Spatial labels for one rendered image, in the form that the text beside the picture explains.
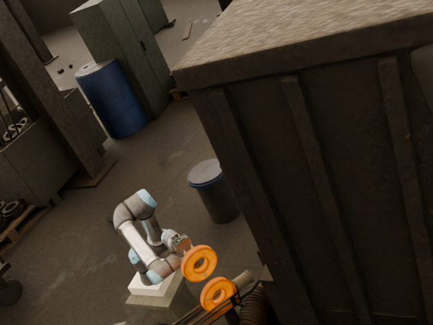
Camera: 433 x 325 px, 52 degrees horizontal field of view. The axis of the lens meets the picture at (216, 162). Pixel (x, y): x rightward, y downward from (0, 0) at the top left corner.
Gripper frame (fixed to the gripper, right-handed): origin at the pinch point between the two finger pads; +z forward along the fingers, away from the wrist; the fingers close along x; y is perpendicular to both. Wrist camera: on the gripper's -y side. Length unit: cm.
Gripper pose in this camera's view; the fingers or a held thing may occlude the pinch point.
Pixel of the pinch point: (197, 260)
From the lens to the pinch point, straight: 183.7
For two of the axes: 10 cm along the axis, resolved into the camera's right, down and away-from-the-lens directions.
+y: -4.8, -8.3, -2.8
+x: 7.8, -5.5, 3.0
